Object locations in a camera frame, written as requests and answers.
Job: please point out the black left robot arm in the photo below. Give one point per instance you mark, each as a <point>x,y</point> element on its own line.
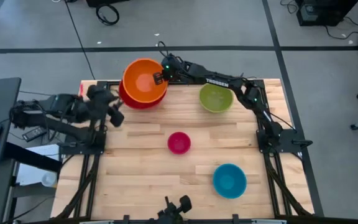
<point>61,124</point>

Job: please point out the black desk support beam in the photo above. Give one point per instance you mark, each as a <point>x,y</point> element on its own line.
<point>33,157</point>

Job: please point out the clear plastic cup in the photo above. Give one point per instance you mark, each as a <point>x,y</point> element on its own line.
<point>48,179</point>

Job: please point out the black aluminium table frame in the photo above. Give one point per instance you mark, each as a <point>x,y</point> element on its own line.
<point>112,82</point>

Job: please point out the large red bowl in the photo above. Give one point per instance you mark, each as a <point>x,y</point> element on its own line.
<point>135,105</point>

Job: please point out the white board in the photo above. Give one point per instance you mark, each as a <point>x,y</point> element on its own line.
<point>33,174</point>

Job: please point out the green bowl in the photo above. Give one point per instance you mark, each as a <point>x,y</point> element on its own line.
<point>216,98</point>

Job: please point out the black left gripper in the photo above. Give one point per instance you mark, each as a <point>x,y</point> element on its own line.
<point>99,96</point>

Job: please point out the large orange bowl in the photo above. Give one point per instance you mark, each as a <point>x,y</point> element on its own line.
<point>138,84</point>

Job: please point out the black equipment box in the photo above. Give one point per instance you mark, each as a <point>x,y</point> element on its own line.
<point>325,12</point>

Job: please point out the small pink bowl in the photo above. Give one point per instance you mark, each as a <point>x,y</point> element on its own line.
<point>179,143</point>

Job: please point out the blue bowl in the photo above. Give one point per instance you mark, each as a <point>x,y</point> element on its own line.
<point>229,181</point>

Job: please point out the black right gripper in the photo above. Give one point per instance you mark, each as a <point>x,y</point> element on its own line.
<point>171,70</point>

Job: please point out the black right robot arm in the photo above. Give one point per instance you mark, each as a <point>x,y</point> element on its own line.
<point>219,81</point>

